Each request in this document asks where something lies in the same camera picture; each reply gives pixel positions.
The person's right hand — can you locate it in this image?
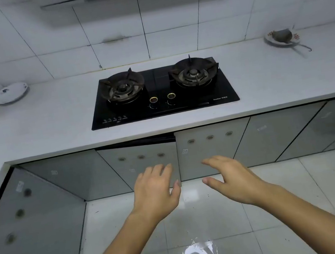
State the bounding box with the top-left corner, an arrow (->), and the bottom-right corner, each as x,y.
198,146 -> 282,215

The person's left hand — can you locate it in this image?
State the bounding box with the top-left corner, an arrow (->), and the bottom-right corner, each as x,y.
123,160 -> 188,228

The glass cabinet door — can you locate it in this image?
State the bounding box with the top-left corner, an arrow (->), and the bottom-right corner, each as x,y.
173,117 -> 259,181
96,137 -> 183,197

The grey kitchen cabinet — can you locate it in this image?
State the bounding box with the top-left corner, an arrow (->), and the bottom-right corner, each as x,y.
95,117 -> 259,197

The person's right forearm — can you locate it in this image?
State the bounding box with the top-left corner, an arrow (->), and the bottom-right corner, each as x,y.
244,175 -> 335,254

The row of grey cabinet doors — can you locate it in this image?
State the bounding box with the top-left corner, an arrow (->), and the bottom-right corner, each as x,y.
0,98 -> 335,254

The white countertop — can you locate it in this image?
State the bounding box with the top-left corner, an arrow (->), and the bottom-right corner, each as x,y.
0,22 -> 335,224

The black iron burner grate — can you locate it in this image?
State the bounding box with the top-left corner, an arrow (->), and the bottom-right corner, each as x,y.
97,65 -> 148,106
166,50 -> 222,92

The black glass gas stove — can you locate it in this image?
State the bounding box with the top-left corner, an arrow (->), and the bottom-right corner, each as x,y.
82,48 -> 242,131

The metal spatula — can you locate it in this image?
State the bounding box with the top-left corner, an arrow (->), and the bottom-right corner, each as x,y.
269,25 -> 313,58

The white dish with red pattern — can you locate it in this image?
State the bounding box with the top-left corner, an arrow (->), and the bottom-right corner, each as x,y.
263,26 -> 302,50

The small white round dish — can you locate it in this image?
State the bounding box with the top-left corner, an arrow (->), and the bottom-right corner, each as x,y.
0,80 -> 31,105

